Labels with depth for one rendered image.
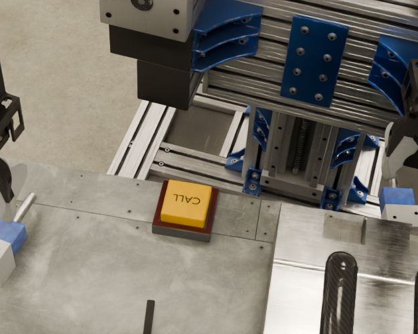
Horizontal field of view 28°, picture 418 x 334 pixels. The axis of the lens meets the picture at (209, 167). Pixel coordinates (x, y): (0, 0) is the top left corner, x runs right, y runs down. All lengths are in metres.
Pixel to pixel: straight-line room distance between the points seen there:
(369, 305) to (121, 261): 0.33
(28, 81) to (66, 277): 1.44
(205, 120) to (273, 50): 0.73
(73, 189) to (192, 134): 0.89
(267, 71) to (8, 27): 1.40
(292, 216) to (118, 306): 0.25
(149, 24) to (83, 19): 1.44
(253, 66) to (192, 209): 0.37
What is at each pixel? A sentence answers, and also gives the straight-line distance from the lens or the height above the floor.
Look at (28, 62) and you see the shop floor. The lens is 2.55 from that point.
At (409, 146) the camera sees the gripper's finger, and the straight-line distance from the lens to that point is 1.02.
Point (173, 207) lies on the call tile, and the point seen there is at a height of 0.84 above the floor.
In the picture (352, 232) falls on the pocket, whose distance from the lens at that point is 1.09.
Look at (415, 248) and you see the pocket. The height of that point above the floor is 0.86.
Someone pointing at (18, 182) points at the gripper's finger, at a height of 0.97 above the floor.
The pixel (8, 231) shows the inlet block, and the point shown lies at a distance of 1.10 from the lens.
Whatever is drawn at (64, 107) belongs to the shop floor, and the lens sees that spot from 2.40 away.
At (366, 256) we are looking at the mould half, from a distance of 1.04.
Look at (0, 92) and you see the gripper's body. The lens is 0.94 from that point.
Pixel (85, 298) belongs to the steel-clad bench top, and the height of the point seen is 0.80.
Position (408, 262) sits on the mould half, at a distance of 1.05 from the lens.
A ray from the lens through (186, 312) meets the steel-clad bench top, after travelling 1.07.
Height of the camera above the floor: 1.73
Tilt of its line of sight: 50 degrees down
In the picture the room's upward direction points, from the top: 5 degrees clockwise
